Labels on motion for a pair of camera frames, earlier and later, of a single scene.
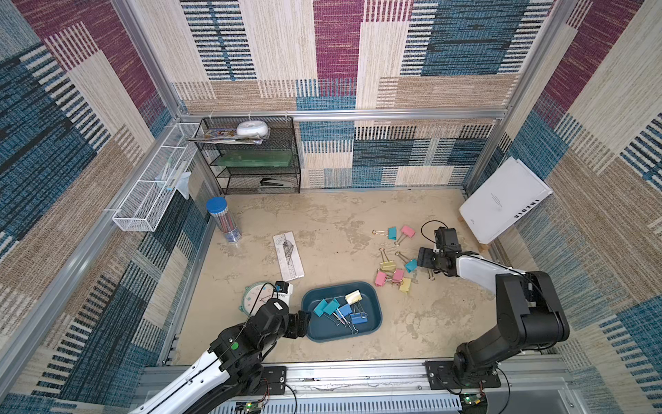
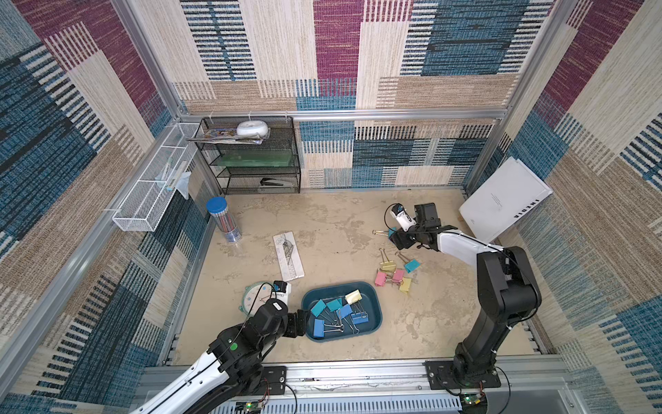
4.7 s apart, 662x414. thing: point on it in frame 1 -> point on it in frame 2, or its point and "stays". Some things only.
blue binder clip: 344,312 stays
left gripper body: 287,328 stays
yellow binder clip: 354,297 stays
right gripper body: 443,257 -> 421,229
